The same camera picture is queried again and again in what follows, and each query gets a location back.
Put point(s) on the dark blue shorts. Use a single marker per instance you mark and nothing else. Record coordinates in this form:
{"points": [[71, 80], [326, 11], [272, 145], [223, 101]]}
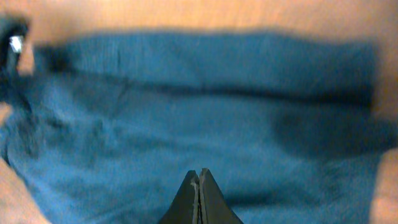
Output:
{"points": [[107, 127]]}

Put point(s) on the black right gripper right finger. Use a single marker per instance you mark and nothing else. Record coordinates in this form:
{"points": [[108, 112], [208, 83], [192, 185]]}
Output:
{"points": [[213, 207]]}

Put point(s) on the folded black cloth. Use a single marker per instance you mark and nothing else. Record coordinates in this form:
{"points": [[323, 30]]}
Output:
{"points": [[13, 32]]}

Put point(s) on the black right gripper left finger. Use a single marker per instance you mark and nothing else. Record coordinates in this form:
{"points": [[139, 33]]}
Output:
{"points": [[184, 208]]}

